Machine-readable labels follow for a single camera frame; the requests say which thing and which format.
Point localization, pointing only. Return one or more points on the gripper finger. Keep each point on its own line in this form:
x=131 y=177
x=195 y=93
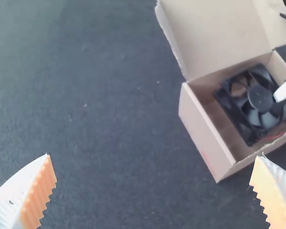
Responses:
x=276 y=198
x=12 y=202
x=284 y=90

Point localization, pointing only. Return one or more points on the cardboard box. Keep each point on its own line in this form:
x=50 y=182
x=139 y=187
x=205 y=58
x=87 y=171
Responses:
x=217 y=43

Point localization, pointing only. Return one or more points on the black square fan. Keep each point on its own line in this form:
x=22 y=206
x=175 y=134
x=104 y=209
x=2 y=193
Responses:
x=252 y=107

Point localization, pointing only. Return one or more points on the black mat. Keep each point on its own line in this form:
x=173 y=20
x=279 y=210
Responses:
x=85 y=95

